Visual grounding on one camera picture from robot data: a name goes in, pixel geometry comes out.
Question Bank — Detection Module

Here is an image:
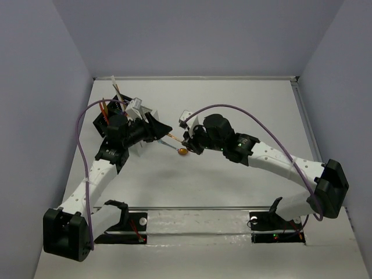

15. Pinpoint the metal rail front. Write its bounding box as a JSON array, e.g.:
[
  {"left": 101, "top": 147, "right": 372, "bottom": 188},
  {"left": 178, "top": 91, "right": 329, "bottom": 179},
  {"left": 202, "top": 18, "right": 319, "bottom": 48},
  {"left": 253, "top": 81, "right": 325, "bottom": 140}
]
[{"left": 92, "top": 205, "right": 349, "bottom": 210}]

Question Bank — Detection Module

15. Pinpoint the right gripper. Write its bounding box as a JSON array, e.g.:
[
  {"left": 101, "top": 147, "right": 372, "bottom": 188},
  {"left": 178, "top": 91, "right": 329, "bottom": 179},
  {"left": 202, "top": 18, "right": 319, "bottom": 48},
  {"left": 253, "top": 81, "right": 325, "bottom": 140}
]
[{"left": 182, "top": 123, "right": 225, "bottom": 155}]

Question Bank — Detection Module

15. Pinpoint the metal rail back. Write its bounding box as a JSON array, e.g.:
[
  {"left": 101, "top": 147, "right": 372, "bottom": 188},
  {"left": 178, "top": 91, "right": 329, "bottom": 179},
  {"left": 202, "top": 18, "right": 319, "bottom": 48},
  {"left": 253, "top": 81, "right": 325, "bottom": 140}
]
[{"left": 93, "top": 76, "right": 300, "bottom": 81}]

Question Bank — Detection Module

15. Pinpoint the gold knife black handle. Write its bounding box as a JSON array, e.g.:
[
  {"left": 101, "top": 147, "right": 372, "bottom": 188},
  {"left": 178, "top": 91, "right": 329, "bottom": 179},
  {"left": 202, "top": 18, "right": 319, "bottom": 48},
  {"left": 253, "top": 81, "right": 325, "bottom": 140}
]
[{"left": 102, "top": 101, "right": 109, "bottom": 118}]

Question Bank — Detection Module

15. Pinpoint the white utensil container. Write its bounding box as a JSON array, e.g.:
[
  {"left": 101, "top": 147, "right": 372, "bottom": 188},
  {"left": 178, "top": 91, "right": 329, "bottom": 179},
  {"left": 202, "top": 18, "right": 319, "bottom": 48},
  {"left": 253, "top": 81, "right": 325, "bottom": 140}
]
[{"left": 137, "top": 106, "right": 159, "bottom": 157}]

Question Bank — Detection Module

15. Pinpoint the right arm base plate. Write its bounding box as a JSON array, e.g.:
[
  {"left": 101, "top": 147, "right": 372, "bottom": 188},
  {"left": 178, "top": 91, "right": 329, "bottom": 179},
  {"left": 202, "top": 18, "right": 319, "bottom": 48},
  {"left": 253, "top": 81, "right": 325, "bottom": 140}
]
[{"left": 247, "top": 211, "right": 308, "bottom": 244}]

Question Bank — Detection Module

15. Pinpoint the black utensil container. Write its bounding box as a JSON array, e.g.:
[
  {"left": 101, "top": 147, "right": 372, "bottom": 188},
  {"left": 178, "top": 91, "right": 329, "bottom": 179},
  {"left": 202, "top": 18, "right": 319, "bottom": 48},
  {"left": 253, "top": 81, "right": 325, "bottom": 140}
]
[{"left": 92, "top": 101, "right": 124, "bottom": 138}]

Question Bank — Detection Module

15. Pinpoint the iridescent blue purple fork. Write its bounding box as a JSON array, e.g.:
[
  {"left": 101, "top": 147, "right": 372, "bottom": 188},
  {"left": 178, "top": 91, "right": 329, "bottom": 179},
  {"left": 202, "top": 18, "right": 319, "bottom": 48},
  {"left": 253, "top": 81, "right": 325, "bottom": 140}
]
[{"left": 110, "top": 108, "right": 125, "bottom": 115}]

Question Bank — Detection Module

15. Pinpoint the iridescent metal spoon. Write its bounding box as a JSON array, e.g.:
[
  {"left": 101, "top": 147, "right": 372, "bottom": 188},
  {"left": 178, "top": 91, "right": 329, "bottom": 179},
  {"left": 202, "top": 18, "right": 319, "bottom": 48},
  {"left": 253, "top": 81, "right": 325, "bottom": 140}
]
[{"left": 158, "top": 139, "right": 189, "bottom": 156}]

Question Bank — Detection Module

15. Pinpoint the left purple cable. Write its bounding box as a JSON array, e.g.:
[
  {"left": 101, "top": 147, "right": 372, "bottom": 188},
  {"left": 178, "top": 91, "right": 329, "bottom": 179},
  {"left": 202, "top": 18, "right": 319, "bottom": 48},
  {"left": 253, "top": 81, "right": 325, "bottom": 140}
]
[{"left": 74, "top": 99, "right": 128, "bottom": 251}]

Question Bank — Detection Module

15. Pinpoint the purple cable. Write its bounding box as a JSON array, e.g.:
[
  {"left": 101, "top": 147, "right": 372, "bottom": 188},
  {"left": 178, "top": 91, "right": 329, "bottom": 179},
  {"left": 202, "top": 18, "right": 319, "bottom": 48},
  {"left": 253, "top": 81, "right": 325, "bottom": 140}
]
[
  {"left": 74, "top": 99, "right": 128, "bottom": 251},
  {"left": 184, "top": 104, "right": 324, "bottom": 242}
]

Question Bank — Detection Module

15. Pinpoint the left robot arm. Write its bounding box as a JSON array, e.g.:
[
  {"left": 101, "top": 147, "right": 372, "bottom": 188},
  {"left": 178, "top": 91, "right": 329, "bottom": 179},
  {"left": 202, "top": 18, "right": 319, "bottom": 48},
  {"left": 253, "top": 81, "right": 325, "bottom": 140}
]
[{"left": 43, "top": 113, "right": 172, "bottom": 262}]

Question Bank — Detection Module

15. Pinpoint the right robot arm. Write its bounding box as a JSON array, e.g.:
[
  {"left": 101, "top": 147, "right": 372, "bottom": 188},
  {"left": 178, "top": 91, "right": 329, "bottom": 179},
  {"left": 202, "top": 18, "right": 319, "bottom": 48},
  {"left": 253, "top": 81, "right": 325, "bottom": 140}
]
[{"left": 179, "top": 110, "right": 349, "bottom": 230}]

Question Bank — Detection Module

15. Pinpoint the orange chopstick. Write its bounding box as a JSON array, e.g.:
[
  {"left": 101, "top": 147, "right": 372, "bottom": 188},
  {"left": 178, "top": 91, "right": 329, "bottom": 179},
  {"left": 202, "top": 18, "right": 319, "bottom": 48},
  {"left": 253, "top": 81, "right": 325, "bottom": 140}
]
[{"left": 113, "top": 84, "right": 125, "bottom": 104}]

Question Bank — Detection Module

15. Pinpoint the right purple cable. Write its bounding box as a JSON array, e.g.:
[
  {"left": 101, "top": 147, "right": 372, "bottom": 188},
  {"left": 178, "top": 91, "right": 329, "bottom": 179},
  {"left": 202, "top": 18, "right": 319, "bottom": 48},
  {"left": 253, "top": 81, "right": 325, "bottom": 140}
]
[{"left": 184, "top": 104, "right": 324, "bottom": 242}]

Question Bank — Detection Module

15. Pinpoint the orange plastic knife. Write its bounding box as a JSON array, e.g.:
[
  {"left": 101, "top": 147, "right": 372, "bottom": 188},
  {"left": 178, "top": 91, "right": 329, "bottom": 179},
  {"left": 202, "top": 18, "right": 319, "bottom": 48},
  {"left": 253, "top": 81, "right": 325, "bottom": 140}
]
[{"left": 99, "top": 102, "right": 109, "bottom": 124}]

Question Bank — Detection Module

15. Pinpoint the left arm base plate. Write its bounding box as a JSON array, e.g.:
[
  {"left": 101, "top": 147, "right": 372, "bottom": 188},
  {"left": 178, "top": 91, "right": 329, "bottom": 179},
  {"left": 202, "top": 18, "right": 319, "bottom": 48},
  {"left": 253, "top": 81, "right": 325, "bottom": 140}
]
[{"left": 95, "top": 212, "right": 148, "bottom": 245}]

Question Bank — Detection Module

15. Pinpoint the gold ornate fork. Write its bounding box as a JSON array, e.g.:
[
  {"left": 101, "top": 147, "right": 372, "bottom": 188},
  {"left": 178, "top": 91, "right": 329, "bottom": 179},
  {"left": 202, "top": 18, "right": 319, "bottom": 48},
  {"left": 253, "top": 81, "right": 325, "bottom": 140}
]
[{"left": 167, "top": 134, "right": 183, "bottom": 143}]

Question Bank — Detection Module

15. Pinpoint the metal rail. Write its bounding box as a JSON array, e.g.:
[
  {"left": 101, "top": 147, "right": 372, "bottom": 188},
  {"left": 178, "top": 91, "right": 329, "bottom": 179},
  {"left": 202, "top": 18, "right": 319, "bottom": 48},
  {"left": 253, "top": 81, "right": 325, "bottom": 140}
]
[
  {"left": 92, "top": 205, "right": 349, "bottom": 210},
  {"left": 93, "top": 76, "right": 300, "bottom": 81}
]

